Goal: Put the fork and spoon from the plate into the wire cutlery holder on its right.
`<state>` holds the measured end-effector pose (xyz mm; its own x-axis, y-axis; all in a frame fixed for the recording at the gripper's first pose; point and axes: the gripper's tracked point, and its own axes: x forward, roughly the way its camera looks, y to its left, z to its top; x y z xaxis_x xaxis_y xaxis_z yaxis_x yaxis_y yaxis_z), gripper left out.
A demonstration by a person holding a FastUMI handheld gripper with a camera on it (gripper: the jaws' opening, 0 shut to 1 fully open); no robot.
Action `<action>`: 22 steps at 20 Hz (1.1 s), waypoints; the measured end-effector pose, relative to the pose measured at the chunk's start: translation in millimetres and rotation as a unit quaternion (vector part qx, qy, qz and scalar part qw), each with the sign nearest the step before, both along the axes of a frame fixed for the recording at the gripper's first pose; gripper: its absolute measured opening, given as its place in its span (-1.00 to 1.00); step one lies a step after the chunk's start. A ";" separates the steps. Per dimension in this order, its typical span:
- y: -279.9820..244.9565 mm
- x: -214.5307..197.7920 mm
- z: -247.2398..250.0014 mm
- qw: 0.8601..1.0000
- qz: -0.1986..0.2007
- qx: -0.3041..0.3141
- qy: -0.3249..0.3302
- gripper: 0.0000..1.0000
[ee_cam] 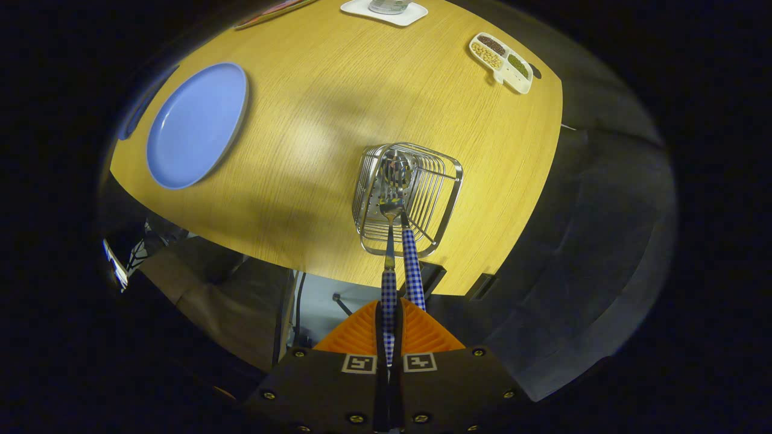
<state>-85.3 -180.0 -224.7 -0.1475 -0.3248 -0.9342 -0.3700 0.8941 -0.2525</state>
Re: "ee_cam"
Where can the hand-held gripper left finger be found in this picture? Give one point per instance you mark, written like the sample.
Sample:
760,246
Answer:
325,392

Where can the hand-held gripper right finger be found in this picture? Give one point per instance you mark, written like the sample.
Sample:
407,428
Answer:
452,392

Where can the person's khaki trousers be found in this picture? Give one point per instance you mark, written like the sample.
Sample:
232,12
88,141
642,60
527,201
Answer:
223,301

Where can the flat screen device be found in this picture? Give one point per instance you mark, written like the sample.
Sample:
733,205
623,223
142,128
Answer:
116,265

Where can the round blue plate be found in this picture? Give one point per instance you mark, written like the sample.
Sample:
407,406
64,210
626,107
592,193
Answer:
196,126

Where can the white divided dish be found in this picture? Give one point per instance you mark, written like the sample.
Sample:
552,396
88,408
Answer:
512,83

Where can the pile of green mung beans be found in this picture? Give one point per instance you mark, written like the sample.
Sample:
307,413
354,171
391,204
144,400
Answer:
518,65

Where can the pile of yellow soybeans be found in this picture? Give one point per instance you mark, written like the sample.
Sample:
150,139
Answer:
486,55

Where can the folded blue towel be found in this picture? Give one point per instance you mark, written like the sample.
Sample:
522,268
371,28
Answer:
142,105

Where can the pile of dark red beans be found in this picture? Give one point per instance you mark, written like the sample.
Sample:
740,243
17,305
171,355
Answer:
491,45

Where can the beige food plate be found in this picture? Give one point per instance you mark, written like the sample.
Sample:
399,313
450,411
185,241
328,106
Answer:
271,12

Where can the white square coaster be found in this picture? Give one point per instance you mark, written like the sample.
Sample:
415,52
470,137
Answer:
362,8

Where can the clear drink bottle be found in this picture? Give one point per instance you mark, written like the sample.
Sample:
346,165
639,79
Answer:
391,6

